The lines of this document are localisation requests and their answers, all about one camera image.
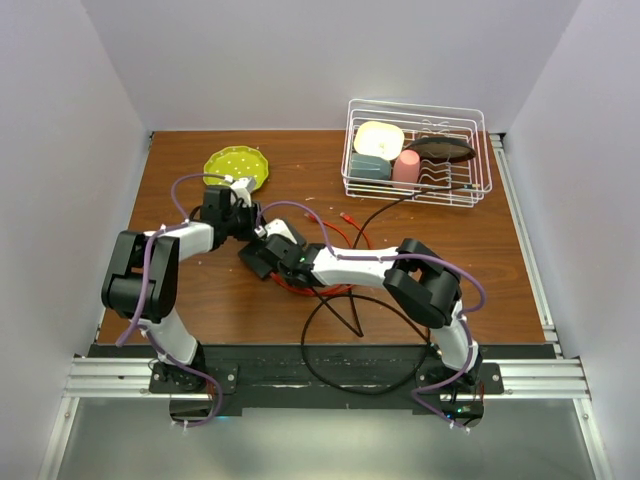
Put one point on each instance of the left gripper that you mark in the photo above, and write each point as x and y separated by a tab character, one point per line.
254	215

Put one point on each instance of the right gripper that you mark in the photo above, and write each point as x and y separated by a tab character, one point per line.
283	272

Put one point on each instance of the black network switch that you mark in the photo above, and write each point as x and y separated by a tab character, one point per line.
257	260

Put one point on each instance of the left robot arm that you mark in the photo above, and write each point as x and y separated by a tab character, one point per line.
141	282

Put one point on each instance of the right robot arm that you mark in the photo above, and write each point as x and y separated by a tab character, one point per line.
429	290

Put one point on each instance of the yellow-green plate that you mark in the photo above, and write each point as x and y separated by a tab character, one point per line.
237	162

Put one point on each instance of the grey-green cup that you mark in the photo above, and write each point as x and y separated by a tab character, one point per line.
369	168

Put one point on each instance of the pink cup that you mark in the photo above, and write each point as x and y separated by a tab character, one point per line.
406	169

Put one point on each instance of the cream square bowl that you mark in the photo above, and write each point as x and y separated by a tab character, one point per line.
379	139

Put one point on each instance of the dark brown plate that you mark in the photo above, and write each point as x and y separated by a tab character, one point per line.
442	149

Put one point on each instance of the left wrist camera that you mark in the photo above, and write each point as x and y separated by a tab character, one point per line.
244	186

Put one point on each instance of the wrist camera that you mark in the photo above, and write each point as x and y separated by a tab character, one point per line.
244	186
280	227

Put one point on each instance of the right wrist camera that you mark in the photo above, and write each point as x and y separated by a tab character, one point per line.
280	227

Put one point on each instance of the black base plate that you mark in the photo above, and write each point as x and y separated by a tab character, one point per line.
358	377

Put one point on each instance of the white wire dish rack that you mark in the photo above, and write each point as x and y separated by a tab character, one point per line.
459	185

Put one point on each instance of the aluminium frame rail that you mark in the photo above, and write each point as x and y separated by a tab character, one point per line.
278	424

